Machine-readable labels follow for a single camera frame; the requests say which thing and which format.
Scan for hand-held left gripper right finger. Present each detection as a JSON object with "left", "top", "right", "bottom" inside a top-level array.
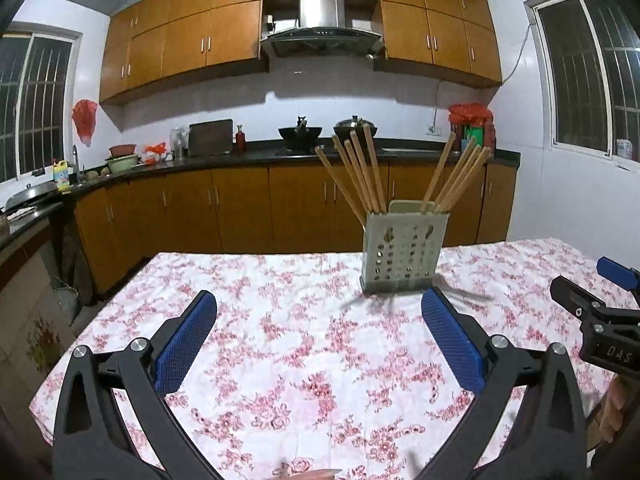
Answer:
[{"left": 420, "top": 287, "right": 588, "bottom": 480}]

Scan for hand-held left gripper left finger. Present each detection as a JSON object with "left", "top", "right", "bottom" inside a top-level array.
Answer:
[{"left": 52, "top": 290, "right": 221, "bottom": 480}]

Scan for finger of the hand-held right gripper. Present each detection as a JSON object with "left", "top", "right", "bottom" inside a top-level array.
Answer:
[
  {"left": 596, "top": 256, "right": 640, "bottom": 293},
  {"left": 550, "top": 276, "right": 640, "bottom": 328}
]

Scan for white perforated utensil holder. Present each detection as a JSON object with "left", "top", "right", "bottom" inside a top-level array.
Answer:
[{"left": 360, "top": 200, "right": 451, "bottom": 295}]

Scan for bunch of wooden chopsticks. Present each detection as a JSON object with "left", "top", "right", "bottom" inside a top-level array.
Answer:
[{"left": 314, "top": 124, "right": 493, "bottom": 226}]

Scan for person's right hand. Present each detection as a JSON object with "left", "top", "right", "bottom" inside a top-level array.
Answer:
[{"left": 599, "top": 374, "right": 640, "bottom": 444}]

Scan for floral tablecloth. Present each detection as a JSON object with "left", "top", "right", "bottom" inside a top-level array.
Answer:
[{"left": 29, "top": 237, "right": 640, "bottom": 480}]

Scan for wooden base cabinets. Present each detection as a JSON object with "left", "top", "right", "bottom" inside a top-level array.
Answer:
[{"left": 74, "top": 162, "right": 518, "bottom": 306}]

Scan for green basin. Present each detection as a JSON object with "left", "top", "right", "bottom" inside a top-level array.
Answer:
[{"left": 105, "top": 155, "right": 141, "bottom": 173}]

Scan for glass jars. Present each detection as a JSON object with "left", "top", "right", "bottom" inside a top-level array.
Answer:
[{"left": 170, "top": 127, "right": 191, "bottom": 158}]

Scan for large barred window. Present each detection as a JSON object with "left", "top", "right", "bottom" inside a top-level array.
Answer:
[{"left": 524, "top": 0, "right": 640, "bottom": 163}]

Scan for black kitchen countertop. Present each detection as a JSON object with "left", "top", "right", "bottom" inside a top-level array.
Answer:
[{"left": 0, "top": 137, "right": 522, "bottom": 261}]

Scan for yellow detergent bottle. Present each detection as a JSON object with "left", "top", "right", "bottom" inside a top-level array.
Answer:
[{"left": 52, "top": 159, "right": 73, "bottom": 192}]

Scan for dark cutting board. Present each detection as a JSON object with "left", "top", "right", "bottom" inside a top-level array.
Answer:
[{"left": 187, "top": 119, "right": 235, "bottom": 157}]

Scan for red bag on packets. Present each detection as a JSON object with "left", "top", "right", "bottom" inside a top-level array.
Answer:
[{"left": 448, "top": 103, "right": 493, "bottom": 126}]

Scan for black wok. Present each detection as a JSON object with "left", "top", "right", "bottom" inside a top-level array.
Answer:
[{"left": 278, "top": 116, "right": 323, "bottom": 151}]

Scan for wok with lid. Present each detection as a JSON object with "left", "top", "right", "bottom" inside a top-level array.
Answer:
[{"left": 334, "top": 115, "right": 378, "bottom": 142}]

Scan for hanging red plastic bag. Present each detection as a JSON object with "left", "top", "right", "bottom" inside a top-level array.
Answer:
[{"left": 71, "top": 100, "right": 99, "bottom": 148}]

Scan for small barred window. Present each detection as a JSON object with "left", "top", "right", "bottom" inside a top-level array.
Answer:
[{"left": 0, "top": 30, "right": 83, "bottom": 183}]

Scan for steel range hood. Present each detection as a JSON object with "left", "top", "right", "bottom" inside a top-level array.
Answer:
[{"left": 260, "top": 0, "right": 386, "bottom": 58}]

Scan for wooden wall cabinets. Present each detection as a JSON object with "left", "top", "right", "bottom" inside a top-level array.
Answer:
[{"left": 99, "top": 0, "right": 503, "bottom": 107}]

